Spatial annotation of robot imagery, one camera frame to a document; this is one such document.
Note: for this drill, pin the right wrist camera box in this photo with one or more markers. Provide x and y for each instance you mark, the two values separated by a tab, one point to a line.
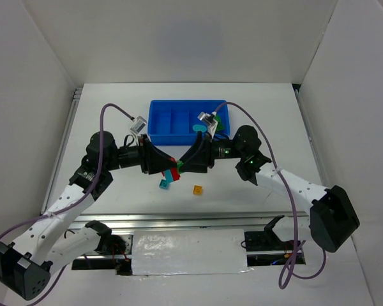
209	120

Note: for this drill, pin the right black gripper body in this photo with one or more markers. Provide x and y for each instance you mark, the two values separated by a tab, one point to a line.
206	153

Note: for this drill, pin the small teal lego brick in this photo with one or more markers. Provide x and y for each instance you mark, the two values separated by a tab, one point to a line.
164	184

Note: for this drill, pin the red yellow lego cluster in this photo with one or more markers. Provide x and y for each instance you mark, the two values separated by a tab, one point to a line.
175	174

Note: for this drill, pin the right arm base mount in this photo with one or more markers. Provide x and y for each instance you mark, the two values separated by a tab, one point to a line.
265	249

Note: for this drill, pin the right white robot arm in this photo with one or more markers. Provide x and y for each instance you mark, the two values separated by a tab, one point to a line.
331	216

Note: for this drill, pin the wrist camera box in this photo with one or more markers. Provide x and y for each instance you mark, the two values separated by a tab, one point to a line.
209	120
138	124

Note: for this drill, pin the blue divided plastic bin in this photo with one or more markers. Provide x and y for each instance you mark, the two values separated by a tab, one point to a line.
170	121

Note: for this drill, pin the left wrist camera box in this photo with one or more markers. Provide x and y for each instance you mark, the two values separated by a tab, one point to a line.
138	124

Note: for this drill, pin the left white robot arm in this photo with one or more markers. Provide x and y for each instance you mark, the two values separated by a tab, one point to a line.
28	262

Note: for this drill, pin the aluminium front rail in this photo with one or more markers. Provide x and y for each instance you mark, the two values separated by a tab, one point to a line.
178	221

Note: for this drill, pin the small orange lego brick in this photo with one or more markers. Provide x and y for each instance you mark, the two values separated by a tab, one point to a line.
197	190

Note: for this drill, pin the teal long lego brick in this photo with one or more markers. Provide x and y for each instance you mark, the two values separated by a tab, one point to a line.
168	176

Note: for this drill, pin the teal rounded lego brick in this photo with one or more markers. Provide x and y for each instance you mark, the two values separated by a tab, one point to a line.
199	128

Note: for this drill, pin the green lego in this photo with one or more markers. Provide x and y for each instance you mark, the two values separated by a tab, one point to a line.
179	165

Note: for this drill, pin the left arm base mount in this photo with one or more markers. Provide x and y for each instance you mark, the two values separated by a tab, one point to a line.
115	256

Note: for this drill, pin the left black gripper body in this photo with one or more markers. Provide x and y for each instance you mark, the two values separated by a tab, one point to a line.
145	155

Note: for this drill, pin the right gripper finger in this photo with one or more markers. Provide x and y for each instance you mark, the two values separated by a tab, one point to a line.
193	167
194	154

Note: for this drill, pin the white foil covered panel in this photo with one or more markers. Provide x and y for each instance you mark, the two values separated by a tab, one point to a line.
188	252

